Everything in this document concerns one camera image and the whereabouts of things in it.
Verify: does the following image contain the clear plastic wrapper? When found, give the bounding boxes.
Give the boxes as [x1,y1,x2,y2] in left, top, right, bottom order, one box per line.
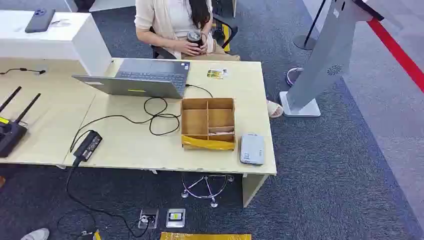
[49,18,72,28]

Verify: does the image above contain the person's foot in sandal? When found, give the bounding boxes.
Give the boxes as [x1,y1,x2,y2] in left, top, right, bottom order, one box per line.
[266,99,284,119]

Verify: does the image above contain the stool star base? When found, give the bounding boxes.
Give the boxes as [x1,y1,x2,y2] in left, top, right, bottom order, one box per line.
[180,172,235,209]

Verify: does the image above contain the person's left hand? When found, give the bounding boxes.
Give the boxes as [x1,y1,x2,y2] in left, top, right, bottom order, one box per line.
[199,32,210,55]

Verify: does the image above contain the black mains cable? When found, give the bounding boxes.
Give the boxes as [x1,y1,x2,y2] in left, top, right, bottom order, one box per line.
[56,157,152,239]

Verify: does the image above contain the short black cable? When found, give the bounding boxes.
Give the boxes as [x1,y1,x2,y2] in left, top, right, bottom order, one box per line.
[0,67,47,76]

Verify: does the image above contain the black power adapter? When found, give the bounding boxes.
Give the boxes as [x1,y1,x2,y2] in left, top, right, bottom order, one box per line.
[72,130,104,164]

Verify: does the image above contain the black stanchion pole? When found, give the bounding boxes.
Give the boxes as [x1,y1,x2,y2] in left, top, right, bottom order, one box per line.
[292,0,328,52]

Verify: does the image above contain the person's right hand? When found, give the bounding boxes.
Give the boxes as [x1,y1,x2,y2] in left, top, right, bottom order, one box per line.
[181,39,201,57]

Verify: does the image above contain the pale ring on floor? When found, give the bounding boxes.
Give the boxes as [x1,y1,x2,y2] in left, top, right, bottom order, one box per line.
[286,66,304,87]

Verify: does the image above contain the small grey device box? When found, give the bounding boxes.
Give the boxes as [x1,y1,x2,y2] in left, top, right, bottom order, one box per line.
[239,133,266,166]

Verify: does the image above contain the colourful printed card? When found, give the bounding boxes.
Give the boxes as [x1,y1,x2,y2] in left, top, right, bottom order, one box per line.
[206,68,229,80]

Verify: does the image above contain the person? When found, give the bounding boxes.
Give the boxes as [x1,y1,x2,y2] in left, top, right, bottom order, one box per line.
[134,0,241,62]

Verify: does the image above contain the floor socket with plug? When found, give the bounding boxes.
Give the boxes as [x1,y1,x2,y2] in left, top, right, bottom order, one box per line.
[137,208,160,230]

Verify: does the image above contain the dark smartphone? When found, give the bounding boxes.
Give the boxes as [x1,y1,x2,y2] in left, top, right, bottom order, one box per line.
[24,8,57,34]

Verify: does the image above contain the black router with antennas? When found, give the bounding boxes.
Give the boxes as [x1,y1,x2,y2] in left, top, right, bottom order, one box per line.
[0,86,42,159]

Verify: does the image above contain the red barrier belt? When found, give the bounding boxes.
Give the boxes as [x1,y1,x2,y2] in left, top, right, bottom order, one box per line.
[366,18,424,94]

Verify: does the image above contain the pale wooden desk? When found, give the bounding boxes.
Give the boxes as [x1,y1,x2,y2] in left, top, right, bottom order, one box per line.
[62,58,278,209]
[0,57,116,167]

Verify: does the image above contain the yellow floor tape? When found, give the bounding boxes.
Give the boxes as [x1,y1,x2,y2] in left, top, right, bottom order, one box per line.
[159,231,253,240]

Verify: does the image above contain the person's white shoe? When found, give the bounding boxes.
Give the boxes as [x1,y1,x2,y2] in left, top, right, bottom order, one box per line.
[20,227,51,240]

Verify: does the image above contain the grey laptop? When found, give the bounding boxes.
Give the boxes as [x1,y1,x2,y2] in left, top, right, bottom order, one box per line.
[72,57,192,100]

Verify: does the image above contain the white table panel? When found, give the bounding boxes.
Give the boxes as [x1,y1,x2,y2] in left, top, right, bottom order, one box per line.
[88,0,137,13]

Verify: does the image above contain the thin black laptop cable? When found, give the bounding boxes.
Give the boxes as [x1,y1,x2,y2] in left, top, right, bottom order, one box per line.
[69,83,214,154]

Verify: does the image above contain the black plug block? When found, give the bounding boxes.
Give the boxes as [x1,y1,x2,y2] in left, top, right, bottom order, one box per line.
[77,229,102,240]

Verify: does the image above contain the grey kiosk stand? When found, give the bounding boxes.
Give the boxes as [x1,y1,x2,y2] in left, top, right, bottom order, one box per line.
[279,0,386,119]

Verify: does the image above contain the dark travel cup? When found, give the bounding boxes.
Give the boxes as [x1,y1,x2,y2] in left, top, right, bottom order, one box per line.
[186,30,204,51]

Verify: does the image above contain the wooden compartment box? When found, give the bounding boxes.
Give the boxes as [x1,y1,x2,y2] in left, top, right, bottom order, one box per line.
[180,97,237,152]

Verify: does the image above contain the white floor socket plate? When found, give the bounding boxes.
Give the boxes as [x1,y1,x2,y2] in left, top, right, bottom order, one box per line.
[165,207,187,229]

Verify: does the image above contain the white cabinet block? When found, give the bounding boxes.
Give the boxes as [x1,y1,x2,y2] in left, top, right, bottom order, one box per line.
[0,9,113,77]

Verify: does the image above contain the yellow frame piece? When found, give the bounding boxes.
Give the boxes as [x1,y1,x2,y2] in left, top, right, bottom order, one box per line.
[211,23,231,53]

